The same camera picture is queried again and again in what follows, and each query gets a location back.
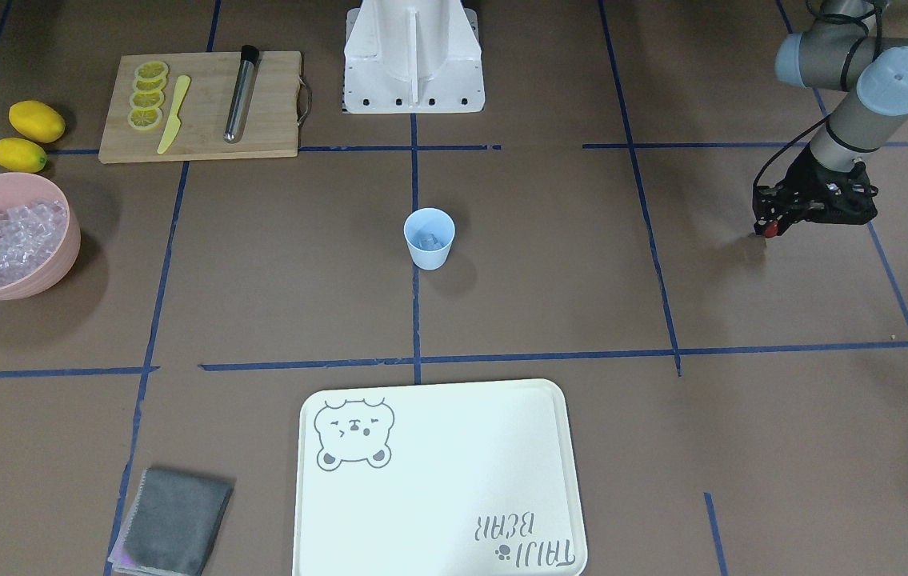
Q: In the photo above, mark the pile of clear ice cubes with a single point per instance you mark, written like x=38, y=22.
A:
x=29, y=235

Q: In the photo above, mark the light blue plastic cup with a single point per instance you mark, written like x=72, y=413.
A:
x=436, y=221

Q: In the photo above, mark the cream bear tray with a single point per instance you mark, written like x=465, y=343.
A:
x=473, y=478

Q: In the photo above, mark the steel muddler black tip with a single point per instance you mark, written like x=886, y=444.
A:
x=242, y=94

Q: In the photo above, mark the wooden cutting board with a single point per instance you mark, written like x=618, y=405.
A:
x=272, y=121

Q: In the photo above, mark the yellow plastic knife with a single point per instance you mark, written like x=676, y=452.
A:
x=173, y=121

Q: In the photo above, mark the grey folded cloth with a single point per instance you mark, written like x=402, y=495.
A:
x=172, y=524

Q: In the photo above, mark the upper yellow lemon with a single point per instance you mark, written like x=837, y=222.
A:
x=37, y=121

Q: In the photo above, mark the yellow lemon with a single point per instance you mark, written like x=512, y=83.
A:
x=21, y=155
x=37, y=121

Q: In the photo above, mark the lower yellow lemon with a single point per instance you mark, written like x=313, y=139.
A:
x=21, y=155

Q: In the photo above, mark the pink bowl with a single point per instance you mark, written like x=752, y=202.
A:
x=18, y=190

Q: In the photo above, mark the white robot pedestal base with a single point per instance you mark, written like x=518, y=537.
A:
x=412, y=57

